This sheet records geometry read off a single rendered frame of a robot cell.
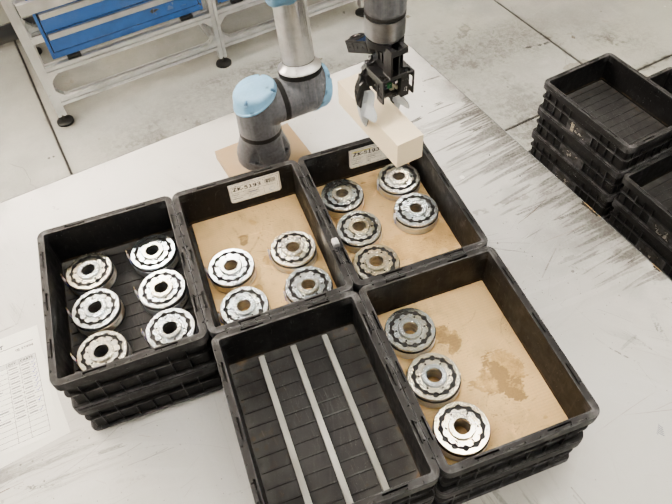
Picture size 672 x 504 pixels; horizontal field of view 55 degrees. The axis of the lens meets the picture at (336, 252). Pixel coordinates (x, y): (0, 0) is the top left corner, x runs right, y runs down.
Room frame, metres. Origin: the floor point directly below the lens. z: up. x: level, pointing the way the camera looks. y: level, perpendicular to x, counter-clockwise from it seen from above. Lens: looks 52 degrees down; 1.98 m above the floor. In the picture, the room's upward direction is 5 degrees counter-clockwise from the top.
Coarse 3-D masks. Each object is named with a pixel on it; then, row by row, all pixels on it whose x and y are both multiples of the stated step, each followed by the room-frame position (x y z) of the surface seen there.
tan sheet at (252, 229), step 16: (256, 208) 1.05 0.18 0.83; (272, 208) 1.04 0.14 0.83; (288, 208) 1.04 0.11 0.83; (192, 224) 1.01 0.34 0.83; (208, 224) 1.01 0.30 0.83; (224, 224) 1.00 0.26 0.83; (240, 224) 1.00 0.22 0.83; (256, 224) 0.99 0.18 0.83; (272, 224) 0.99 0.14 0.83; (288, 224) 0.99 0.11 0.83; (304, 224) 0.98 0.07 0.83; (208, 240) 0.96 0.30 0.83; (224, 240) 0.95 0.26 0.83; (240, 240) 0.95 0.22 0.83; (256, 240) 0.95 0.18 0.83; (272, 240) 0.94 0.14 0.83; (208, 256) 0.91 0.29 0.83; (256, 256) 0.90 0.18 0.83; (320, 256) 0.88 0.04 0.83; (272, 272) 0.85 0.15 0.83; (272, 288) 0.81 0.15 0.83; (272, 304) 0.76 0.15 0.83
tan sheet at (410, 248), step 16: (368, 176) 1.12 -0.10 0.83; (320, 192) 1.08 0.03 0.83; (368, 192) 1.07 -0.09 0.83; (368, 208) 1.02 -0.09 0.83; (384, 208) 1.01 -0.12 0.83; (336, 224) 0.97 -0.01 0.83; (384, 224) 0.96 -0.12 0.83; (384, 240) 0.91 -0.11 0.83; (400, 240) 0.91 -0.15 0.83; (416, 240) 0.91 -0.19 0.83; (432, 240) 0.90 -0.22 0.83; (448, 240) 0.90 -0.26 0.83; (352, 256) 0.88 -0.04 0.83; (400, 256) 0.86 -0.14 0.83; (416, 256) 0.86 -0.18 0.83; (432, 256) 0.86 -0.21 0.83
